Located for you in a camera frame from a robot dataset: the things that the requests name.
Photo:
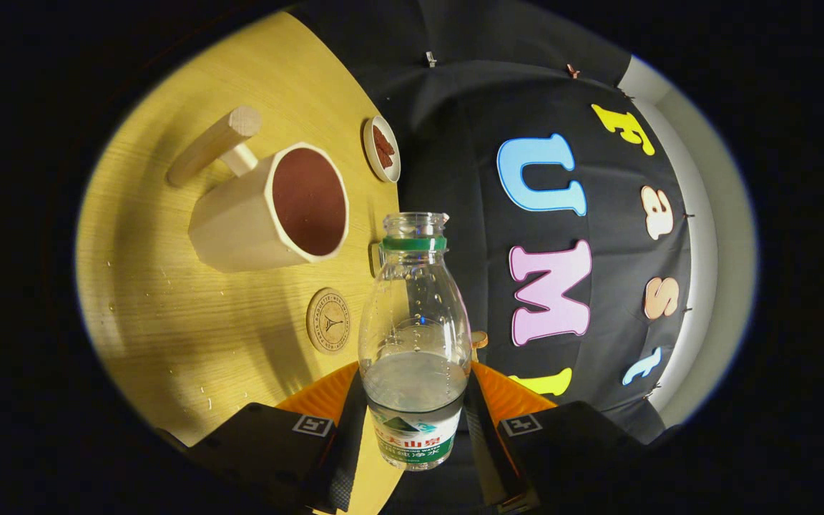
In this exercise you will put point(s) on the round wooden coaster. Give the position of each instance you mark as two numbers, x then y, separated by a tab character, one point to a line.
328	320

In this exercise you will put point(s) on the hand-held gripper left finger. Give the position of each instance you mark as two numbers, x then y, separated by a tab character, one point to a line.
344	458

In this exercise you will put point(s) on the brown food piece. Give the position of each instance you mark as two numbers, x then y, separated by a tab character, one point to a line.
381	138
386	157

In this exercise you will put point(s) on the wooden table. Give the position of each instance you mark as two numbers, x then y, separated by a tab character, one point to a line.
169	322

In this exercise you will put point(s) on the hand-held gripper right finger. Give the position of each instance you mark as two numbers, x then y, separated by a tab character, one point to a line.
487	458

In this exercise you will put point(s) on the round white plate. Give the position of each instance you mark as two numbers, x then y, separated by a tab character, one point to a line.
370	154

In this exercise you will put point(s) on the toast slice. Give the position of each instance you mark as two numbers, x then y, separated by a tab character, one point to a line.
481	340

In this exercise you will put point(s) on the clear plastic bottle green label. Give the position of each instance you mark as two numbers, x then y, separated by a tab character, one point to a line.
415	400

